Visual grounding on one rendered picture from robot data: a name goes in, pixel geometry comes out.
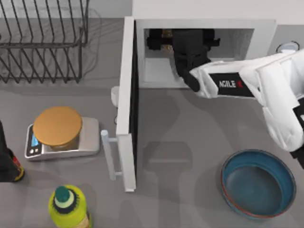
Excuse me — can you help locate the silver kitchen scale bronze platter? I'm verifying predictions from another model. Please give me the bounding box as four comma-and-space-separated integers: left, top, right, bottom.
24, 106, 101, 162

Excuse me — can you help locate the pale grey door handle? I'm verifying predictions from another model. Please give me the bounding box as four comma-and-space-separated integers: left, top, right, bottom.
100, 129, 124, 181

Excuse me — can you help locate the yellow-green bottle green cap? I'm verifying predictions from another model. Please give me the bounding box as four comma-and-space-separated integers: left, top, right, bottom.
47, 185, 94, 228

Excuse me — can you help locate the pale round knob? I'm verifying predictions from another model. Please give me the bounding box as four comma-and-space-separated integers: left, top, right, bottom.
276, 40, 299, 54

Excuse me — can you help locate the white microwave oven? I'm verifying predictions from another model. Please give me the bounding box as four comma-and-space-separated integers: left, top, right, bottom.
132, 0, 278, 89

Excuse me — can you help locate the white rounded door latch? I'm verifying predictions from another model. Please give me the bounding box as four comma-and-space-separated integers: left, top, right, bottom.
111, 86, 121, 108

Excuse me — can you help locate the blue bowl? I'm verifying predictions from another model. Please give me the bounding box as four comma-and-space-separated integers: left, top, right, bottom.
220, 149, 297, 220

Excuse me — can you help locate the white microwave door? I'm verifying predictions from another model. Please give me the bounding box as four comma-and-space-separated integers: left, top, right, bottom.
115, 16, 140, 193

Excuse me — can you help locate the dark grey wire dish rack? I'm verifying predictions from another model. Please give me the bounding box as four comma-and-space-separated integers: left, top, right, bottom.
0, 0, 90, 84

